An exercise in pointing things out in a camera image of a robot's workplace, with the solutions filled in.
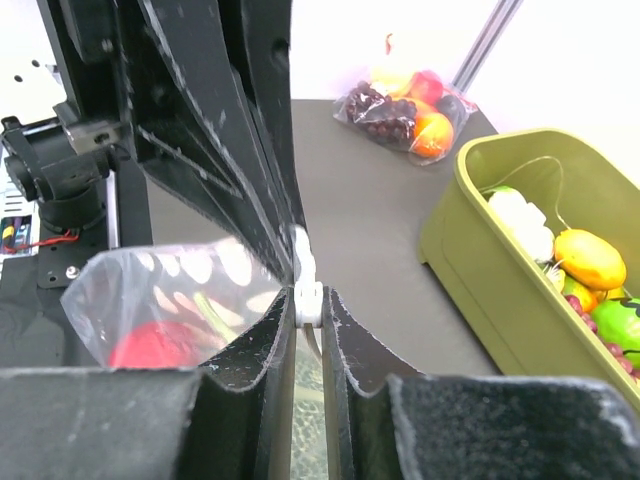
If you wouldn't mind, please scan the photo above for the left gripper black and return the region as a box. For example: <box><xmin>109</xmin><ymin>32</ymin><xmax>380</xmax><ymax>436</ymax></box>
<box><xmin>37</xmin><ymin>1</ymin><xmax>294</xmax><ymax>284</ymax></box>

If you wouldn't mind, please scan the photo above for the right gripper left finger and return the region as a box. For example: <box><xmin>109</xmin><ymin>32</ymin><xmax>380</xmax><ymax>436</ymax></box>
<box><xmin>1</xmin><ymin>288</ymin><xmax>293</xmax><ymax>479</ymax></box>

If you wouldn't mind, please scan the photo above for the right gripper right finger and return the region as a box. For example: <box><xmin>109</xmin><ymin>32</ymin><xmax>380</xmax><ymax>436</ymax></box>
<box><xmin>322</xmin><ymin>288</ymin><xmax>639</xmax><ymax>479</ymax></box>

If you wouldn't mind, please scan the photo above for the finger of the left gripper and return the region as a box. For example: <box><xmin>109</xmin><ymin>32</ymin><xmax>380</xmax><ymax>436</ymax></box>
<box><xmin>219</xmin><ymin>1</ymin><xmax>305</xmax><ymax>250</ymax></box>

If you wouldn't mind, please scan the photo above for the polka dot zip top bag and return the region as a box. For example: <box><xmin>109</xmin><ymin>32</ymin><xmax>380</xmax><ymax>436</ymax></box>
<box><xmin>61</xmin><ymin>227</ymin><xmax>321</xmax><ymax>396</ymax></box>

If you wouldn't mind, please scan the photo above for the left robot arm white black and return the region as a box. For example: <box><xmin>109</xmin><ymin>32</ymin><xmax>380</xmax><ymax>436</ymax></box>
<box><xmin>1</xmin><ymin>1</ymin><xmax>305</xmax><ymax>283</ymax></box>

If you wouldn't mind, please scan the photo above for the fake green melon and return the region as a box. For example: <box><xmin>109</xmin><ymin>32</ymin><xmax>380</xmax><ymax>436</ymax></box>
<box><xmin>290</xmin><ymin>330</ymin><xmax>329</xmax><ymax>479</ymax></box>

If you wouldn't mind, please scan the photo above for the fake red fruit in bag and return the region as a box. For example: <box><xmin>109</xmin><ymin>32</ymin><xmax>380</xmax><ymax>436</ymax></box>
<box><xmin>107</xmin><ymin>321</ymin><xmax>203</xmax><ymax>369</ymax></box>

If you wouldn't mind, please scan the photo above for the clear bag of fake fruit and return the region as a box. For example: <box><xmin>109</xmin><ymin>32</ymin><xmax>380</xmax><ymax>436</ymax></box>
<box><xmin>332</xmin><ymin>32</ymin><xmax>479</xmax><ymax>166</ymax></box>

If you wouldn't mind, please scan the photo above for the fake cauliflower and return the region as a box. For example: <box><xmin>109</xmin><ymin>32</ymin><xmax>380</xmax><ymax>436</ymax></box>
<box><xmin>487</xmin><ymin>186</ymin><xmax>555</xmax><ymax>263</ymax></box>

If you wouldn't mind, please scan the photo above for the fake purple grapes bunch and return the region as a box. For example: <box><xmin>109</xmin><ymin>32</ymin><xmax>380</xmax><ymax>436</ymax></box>
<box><xmin>564</xmin><ymin>295</ymin><xmax>639</xmax><ymax>383</ymax></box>

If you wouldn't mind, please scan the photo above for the fake green apple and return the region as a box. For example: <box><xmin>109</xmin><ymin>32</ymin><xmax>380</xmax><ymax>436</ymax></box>
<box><xmin>591</xmin><ymin>297</ymin><xmax>639</xmax><ymax>355</ymax></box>

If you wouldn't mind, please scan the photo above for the fake orange mango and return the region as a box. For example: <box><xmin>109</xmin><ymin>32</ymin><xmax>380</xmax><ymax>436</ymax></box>
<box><xmin>554</xmin><ymin>229</ymin><xmax>627</xmax><ymax>291</ymax></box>

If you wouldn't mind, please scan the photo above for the green plastic bin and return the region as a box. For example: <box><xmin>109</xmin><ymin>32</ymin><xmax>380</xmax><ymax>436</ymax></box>
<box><xmin>419</xmin><ymin>129</ymin><xmax>639</xmax><ymax>403</ymax></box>

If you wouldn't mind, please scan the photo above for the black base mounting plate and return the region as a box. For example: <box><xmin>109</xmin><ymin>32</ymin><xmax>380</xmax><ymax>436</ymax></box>
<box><xmin>0</xmin><ymin>159</ymin><xmax>154</xmax><ymax>369</ymax></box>

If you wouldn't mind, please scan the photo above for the left aluminium frame post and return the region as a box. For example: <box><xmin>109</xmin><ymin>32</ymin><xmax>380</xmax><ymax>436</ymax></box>
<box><xmin>453</xmin><ymin>0</ymin><xmax>523</xmax><ymax>92</ymax></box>

